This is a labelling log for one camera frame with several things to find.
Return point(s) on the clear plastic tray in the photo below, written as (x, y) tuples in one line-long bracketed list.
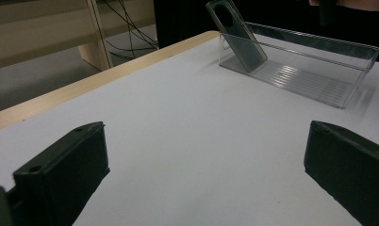
[(304, 81)]

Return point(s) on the grey phone case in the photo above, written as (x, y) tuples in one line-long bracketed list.
[(244, 47)]

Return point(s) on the beige wooden furniture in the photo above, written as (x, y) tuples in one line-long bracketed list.
[(36, 31)]

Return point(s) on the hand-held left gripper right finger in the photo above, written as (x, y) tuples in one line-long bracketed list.
[(351, 169)]

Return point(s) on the dark curtain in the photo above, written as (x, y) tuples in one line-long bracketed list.
[(184, 19)]

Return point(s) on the white table sheet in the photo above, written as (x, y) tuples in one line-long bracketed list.
[(194, 141)]

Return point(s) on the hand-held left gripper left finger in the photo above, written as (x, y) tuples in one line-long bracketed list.
[(62, 179)]

